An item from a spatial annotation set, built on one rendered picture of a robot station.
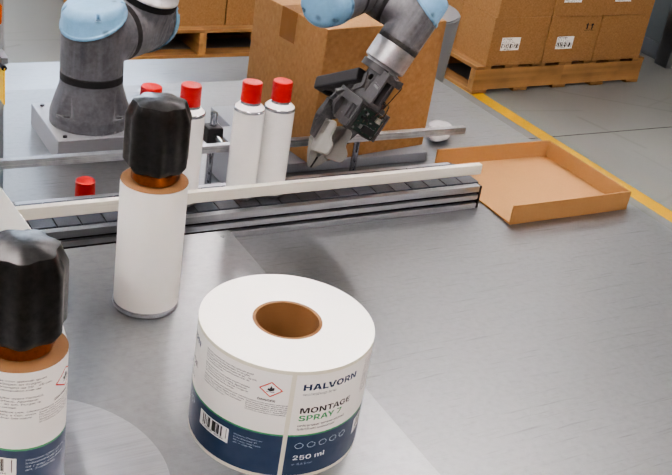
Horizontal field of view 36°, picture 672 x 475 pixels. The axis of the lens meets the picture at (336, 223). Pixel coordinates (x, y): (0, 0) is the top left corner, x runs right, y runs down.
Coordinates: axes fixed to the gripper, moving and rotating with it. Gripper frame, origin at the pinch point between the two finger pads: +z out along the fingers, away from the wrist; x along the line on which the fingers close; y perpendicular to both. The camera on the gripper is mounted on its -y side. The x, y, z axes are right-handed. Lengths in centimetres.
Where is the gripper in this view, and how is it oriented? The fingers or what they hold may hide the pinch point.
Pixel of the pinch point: (311, 158)
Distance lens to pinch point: 181.5
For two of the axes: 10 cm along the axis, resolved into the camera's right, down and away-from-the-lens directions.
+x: 6.8, 3.5, 6.5
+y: 4.8, 4.6, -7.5
